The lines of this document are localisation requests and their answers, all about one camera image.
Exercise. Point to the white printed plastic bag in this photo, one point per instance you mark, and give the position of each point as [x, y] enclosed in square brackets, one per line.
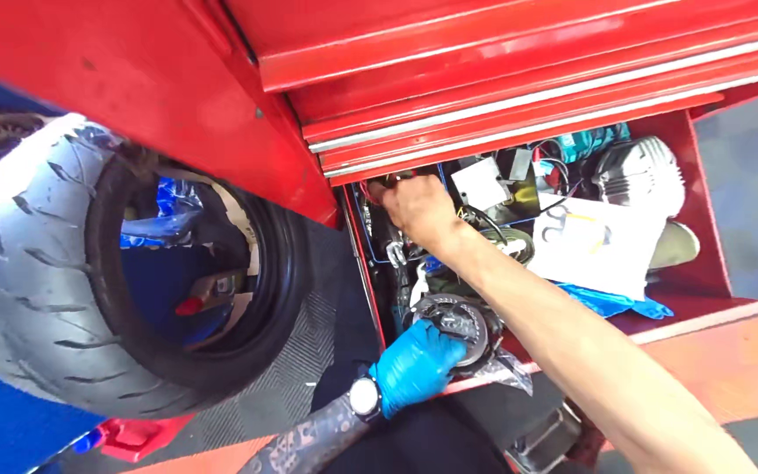
[616, 243]

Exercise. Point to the person's left forearm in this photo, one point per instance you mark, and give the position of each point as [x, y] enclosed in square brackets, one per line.
[313, 440]

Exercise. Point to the olive metallic box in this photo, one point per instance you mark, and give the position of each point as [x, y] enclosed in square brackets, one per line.
[524, 197]

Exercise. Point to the small grey box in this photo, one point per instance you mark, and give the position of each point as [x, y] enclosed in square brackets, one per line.
[520, 163]

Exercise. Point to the person's left fingers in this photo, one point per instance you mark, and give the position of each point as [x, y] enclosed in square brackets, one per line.
[437, 340]

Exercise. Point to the round black perforated part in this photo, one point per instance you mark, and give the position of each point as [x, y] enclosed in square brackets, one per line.
[471, 322]

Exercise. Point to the silver ribbed metal part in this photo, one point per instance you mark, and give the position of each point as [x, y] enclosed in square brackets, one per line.
[645, 174]

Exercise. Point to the person's right fingers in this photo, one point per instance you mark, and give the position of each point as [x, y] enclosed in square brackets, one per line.
[387, 192]

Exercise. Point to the person's right forearm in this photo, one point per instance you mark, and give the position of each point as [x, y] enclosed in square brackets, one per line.
[583, 342]

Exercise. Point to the red metal stand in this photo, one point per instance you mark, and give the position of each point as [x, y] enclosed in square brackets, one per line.
[135, 438]

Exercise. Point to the beige rounded object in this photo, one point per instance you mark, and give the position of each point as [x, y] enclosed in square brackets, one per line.
[678, 247]

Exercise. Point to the clear plastic bag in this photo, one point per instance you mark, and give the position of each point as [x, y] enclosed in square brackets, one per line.
[509, 374]

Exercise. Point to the red open drawer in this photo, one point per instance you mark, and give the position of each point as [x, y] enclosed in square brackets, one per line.
[711, 230]

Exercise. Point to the red tool cabinet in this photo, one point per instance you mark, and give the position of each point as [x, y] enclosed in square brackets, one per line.
[471, 72]

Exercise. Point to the large black tire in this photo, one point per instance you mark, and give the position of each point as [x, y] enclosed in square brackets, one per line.
[37, 263]

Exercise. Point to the person's legs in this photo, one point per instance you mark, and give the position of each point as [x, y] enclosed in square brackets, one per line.
[425, 438]

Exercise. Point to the white square card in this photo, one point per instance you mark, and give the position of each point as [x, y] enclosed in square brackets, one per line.
[481, 184]

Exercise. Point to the silver metal fitting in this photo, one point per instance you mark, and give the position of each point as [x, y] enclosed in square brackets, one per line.
[395, 253]

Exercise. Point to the person's left hand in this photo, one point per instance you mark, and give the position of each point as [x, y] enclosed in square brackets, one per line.
[412, 368]

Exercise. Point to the blue plastic packaging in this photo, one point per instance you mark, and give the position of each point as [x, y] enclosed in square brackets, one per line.
[162, 224]

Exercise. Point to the teal power tool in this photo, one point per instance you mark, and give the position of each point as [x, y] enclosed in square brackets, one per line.
[586, 143]

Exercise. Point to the cardboard box with red print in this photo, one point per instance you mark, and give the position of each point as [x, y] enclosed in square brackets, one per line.
[211, 293]

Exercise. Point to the blue crumpled plastic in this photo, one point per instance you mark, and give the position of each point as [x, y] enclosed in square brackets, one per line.
[603, 303]

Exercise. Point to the person's right hand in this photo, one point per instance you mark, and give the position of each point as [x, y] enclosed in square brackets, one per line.
[422, 207]

